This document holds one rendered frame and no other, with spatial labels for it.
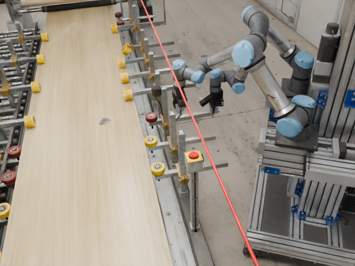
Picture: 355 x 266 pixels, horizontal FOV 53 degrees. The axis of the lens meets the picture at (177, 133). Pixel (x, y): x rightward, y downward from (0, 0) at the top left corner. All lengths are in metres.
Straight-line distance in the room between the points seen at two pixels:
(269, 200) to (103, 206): 1.38
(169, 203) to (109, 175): 0.42
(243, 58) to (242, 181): 1.66
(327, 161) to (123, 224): 1.12
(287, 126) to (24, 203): 1.38
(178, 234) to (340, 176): 0.92
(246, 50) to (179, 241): 1.07
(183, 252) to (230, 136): 1.88
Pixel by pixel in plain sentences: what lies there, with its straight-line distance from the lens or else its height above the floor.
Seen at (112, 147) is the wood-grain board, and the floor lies 0.90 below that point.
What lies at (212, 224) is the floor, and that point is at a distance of 2.89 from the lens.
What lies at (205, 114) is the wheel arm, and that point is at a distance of 2.49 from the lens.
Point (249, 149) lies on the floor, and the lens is 3.53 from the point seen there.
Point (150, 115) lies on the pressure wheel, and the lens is 2.41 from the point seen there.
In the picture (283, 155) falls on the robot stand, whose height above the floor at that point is 0.92.
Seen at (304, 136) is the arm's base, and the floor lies 1.07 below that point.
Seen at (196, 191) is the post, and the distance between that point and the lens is 1.75.
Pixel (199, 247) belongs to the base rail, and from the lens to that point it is 1.93.
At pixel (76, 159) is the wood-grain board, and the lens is 2.18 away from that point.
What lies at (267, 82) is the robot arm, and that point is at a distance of 1.79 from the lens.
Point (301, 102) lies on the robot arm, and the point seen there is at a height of 1.27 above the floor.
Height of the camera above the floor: 2.30
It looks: 38 degrees down
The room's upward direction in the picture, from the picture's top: 3 degrees counter-clockwise
